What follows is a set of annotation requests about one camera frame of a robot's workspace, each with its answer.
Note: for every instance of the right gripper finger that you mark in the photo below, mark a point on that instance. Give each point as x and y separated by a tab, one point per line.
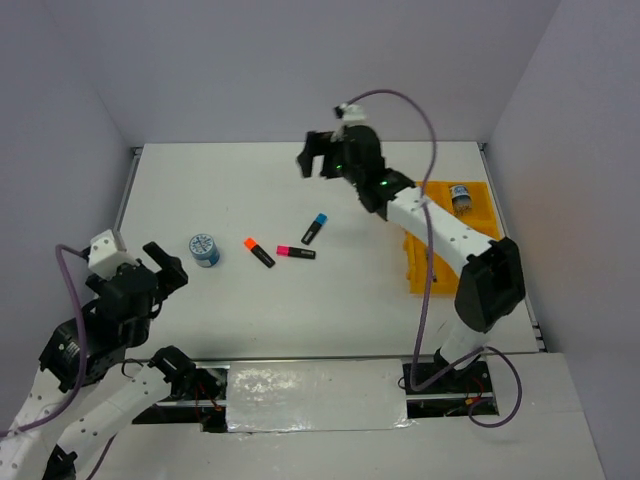
332	166
316	144

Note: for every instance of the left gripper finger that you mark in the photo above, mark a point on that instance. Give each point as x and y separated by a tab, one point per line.
174	277
158	255

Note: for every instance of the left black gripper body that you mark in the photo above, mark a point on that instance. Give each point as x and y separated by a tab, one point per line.
97	282

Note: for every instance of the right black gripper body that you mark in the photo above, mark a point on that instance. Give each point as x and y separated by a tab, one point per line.
353	173

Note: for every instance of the blue paint jar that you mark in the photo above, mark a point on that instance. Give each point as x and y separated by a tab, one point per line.
461	199
203	250

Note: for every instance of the blue highlighter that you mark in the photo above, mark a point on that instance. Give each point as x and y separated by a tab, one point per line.
314	229

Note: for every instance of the pink highlighter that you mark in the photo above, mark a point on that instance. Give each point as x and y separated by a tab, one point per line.
295	252

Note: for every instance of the blue pen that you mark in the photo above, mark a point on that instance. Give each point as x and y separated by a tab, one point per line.
430	266

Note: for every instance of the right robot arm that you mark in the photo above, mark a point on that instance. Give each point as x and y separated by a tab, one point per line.
490	277

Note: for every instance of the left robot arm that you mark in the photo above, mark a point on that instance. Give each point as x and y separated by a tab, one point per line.
44	441

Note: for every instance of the orange highlighter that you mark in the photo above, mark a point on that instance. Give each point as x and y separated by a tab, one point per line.
259	252

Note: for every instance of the yellow compartment bin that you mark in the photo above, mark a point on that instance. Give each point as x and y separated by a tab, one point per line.
483	219

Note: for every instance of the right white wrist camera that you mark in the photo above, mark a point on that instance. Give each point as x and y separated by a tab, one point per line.
348	115

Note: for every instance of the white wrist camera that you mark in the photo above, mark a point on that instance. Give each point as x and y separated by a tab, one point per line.
107	252
348	115

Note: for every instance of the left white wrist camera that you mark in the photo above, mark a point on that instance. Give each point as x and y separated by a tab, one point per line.
107	252

